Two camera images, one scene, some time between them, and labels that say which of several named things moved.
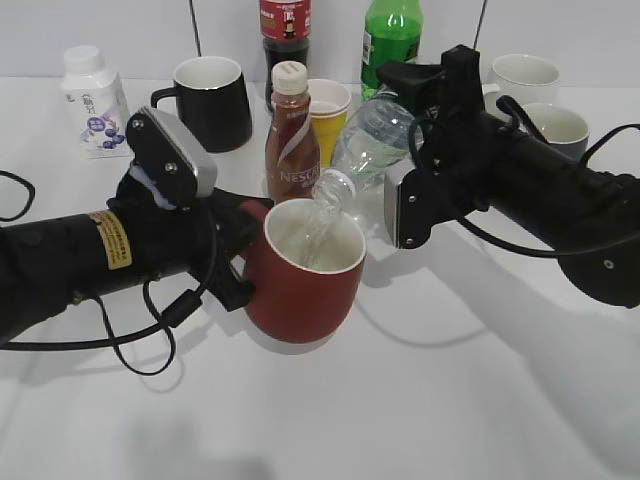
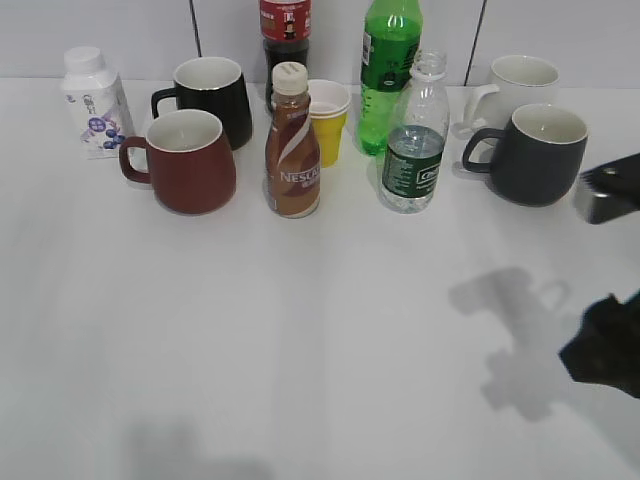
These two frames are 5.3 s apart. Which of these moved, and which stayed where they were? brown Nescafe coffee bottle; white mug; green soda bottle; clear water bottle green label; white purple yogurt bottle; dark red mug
Moved: clear water bottle green label; dark red mug
Stayed: white purple yogurt bottle; green soda bottle; white mug; brown Nescafe coffee bottle
